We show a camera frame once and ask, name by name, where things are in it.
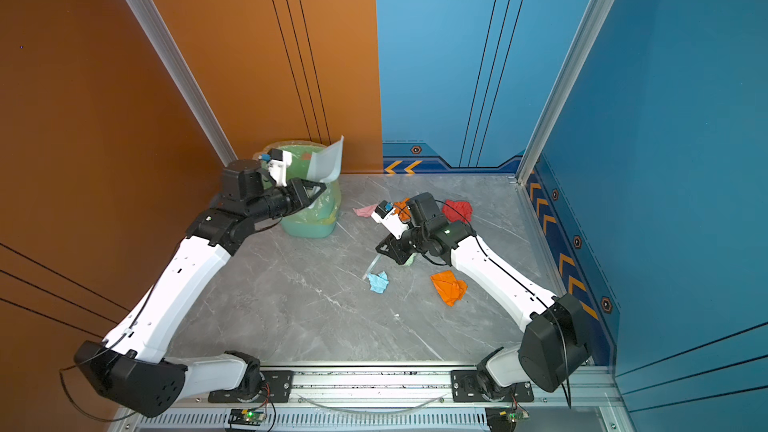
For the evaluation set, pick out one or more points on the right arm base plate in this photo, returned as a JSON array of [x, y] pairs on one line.
[[477, 386]]

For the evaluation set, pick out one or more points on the light blue paper scrap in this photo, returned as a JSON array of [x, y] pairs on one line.
[[378, 282]]

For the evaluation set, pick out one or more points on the green circuit board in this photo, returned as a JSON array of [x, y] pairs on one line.
[[505, 420], [246, 418]]

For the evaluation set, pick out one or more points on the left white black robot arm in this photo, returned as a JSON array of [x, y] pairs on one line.
[[129, 366]]

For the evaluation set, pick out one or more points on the orange paper ball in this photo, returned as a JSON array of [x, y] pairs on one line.
[[402, 210], [449, 287]]

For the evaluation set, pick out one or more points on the small light green paper scrap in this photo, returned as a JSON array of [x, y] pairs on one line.
[[410, 261]]

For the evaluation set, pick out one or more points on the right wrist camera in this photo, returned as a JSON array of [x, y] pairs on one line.
[[388, 215]]

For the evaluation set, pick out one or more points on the green plastic trash bin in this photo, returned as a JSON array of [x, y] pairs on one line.
[[309, 222]]

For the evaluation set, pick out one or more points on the orange paper ball far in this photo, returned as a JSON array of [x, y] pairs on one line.
[[402, 210]]

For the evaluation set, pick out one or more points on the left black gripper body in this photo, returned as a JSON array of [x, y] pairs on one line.
[[276, 204]]

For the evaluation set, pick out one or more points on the red paper ball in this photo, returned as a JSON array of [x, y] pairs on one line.
[[457, 211]]

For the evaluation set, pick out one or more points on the left aluminium corner post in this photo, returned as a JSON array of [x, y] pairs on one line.
[[166, 48]]

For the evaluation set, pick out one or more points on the aluminium corner post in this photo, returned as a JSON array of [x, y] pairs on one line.
[[166, 48], [583, 41]]

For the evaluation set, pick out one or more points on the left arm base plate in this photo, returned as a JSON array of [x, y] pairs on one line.
[[274, 386]]

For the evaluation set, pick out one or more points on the aluminium front rail frame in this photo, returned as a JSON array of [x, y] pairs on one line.
[[395, 397]]

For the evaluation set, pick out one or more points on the grey-blue hand brush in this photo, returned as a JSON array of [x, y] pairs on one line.
[[372, 266]]

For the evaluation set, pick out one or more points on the left green circuit board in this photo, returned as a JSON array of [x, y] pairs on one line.
[[246, 418]]

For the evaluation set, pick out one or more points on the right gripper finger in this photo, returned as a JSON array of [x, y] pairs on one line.
[[401, 257], [390, 245]]

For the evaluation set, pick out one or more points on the pink paper scrap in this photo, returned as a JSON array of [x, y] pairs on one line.
[[365, 211]]

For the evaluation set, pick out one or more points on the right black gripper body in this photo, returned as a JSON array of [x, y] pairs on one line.
[[415, 240]]

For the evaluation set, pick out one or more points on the orange paper ball near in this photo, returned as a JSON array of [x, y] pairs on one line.
[[449, 287]]

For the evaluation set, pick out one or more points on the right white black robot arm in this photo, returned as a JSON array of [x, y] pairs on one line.
[[556, 328]]

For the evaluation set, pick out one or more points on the right aluminium corner post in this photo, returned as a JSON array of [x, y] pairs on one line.
[[583, 41]]

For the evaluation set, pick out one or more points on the right green circuit board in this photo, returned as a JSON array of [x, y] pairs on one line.
[[505, 420]]

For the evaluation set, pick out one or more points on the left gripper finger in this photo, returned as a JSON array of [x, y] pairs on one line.
[[301, 199], [306, 185]]

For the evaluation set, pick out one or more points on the grey-blue plastic dustpan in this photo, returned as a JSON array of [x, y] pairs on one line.
[[325, 164]]

